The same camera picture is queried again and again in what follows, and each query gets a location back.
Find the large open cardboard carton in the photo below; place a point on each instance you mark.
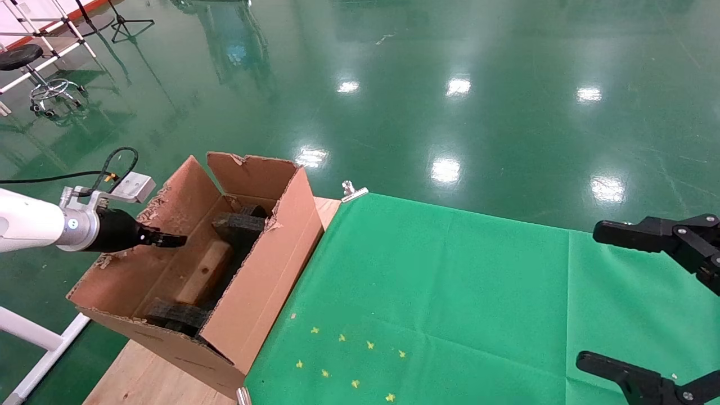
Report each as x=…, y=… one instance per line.
x=264, y=281

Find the white metal frame table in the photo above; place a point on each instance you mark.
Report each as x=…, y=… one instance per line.
x=56, y=56

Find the black round base stand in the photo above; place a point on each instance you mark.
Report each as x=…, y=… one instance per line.
x=100, y=25

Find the green cloth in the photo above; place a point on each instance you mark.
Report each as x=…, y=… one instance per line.
x=478, y=292

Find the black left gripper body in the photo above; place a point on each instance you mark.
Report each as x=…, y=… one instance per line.
x=115, y=233

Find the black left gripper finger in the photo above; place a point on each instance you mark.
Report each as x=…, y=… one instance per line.
x=166, y=241

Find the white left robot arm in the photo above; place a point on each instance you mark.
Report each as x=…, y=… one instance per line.
x=28, y=222

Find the black round stool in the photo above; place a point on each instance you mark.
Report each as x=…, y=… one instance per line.
x=19, y=56

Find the black tripod stand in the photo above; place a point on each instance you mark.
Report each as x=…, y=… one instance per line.
x=119, y=21

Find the white table leg frame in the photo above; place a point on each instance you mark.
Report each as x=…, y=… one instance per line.
x=34, y=334

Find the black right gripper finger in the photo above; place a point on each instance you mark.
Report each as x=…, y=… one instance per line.
x=641, y=385
x=652, y=233

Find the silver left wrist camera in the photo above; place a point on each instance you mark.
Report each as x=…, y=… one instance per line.
x=135, y=187

